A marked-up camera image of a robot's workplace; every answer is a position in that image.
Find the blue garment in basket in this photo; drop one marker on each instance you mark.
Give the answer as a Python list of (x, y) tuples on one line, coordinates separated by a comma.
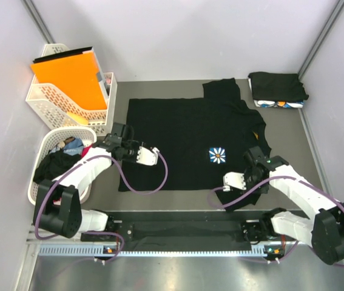
[(70, 146)]

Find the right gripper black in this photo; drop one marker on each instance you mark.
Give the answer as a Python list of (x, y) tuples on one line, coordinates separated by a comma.
[(246, 176)]

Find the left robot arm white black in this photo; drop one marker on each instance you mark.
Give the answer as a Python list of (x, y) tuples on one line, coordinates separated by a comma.
[(58, 209)]

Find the folded black t shirt stack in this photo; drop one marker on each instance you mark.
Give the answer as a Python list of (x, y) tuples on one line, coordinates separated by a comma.
[(281, 90)]

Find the black folder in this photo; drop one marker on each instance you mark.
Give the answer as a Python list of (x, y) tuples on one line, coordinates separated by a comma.
[(65, 54)]

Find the aluminium frame rail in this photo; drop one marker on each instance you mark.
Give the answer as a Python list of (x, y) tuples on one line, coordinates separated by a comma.
[(110, 244)]

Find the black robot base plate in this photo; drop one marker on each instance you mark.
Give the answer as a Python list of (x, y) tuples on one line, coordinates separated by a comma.
[(188, 231)]

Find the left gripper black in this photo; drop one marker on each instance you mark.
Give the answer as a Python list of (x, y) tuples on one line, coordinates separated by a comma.
[(136, 145)]

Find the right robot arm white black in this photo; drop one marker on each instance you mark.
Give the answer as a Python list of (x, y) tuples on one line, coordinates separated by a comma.
[(322, 229)]

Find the orange folder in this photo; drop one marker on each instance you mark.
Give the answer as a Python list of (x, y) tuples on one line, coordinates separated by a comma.
[(79, 77)]

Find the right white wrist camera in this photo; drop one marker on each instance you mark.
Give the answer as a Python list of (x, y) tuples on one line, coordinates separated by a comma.
[(234, 180)]

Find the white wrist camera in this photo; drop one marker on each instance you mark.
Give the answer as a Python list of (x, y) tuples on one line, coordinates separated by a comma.
[(147, 157), (234, 180)]

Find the white oval laundry basket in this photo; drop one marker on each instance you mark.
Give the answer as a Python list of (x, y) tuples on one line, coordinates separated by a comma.
[(87, 135)]

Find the black garment in basket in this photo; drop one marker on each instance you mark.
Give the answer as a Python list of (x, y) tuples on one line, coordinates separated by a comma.
[(42, 172)]

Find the white perforated file organizer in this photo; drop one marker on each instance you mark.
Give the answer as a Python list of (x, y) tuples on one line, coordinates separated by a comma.
[(52, 105)]

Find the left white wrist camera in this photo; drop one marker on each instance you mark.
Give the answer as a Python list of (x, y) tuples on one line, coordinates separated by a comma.
[(147, 157)]

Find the black t shirt flower print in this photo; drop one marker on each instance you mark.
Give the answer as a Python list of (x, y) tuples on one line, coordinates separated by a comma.
[(202, 130)]

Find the red garment in basket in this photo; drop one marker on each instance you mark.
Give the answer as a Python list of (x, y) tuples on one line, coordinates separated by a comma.
[(86, 150)]

